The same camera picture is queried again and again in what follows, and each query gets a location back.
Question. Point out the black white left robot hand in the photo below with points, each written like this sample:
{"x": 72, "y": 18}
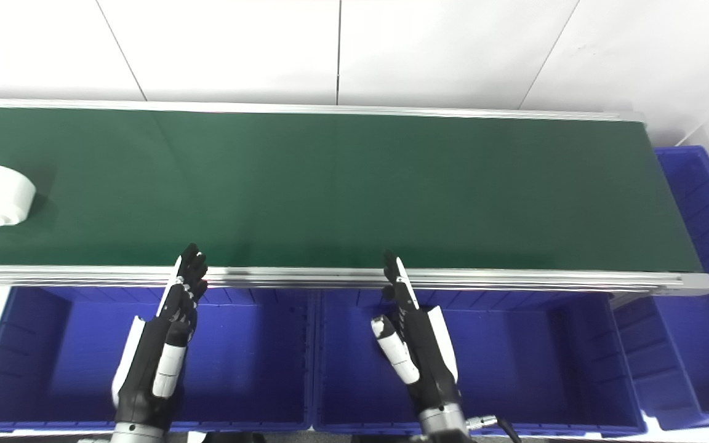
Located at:
{"x": 145, "y": 363}

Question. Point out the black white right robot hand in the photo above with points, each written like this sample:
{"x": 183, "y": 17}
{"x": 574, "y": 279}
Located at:
{"x": 429, "y": 360}

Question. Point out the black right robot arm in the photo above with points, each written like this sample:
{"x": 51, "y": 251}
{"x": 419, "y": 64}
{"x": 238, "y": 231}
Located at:
{"x": 444, "y": 424}

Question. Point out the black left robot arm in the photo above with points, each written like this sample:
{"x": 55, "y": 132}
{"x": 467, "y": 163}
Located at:
{"x": 136, "y": 434}

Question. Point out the blue plastic bin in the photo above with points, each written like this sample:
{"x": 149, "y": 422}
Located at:
{"x": 705, "y": 258}
{"x": 250, "y": 363}
{"x": 514, "y": 363}

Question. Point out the black robot torso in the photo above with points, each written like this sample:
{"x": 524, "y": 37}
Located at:
{"x": 231, "y": 438}

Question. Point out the green conveyor belt aluminium frame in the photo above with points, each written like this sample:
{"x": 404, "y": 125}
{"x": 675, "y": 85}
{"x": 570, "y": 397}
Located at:
{"x": 342, "y": 191}

